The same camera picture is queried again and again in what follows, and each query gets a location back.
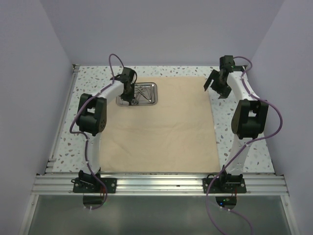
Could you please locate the beige cloth wrap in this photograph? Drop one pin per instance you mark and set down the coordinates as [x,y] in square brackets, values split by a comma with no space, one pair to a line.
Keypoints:
[176,135]

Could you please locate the steel surgical scissors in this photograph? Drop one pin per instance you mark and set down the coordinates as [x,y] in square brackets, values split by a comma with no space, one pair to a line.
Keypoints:
[143,93]

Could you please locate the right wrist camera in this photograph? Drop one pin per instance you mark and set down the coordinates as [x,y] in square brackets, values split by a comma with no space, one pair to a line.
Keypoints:
[226,61]

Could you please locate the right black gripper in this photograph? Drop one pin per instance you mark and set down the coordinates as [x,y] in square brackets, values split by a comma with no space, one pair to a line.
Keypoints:
[224,92]

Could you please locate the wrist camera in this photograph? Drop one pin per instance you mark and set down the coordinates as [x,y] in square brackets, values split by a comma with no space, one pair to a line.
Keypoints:
[130,74]
[226,61]

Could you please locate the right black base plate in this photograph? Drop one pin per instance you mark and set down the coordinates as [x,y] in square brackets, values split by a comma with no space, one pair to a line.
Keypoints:
[227,186]

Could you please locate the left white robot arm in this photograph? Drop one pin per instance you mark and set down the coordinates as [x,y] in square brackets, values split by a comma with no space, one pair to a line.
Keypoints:
[90,121]

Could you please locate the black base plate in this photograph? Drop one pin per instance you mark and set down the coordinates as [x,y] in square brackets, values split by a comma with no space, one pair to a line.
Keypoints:
[227,186]
[93,186]

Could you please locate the aluminium rail frame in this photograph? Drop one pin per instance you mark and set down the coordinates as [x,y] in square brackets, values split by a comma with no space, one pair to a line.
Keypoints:
[160,184]

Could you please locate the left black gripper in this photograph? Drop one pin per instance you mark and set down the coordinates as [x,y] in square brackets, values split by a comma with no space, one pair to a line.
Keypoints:
[130,97]

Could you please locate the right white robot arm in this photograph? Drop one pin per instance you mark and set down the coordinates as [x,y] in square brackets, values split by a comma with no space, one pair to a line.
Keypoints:
[247,124]

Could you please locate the steel instrument tray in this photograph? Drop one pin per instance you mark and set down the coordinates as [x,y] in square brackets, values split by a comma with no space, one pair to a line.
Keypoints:
[153,93]

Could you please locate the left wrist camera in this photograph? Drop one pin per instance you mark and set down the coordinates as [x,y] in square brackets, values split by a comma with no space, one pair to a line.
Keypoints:
[130,74]

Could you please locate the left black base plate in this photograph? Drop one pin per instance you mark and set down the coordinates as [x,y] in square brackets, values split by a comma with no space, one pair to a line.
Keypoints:
[93,186]

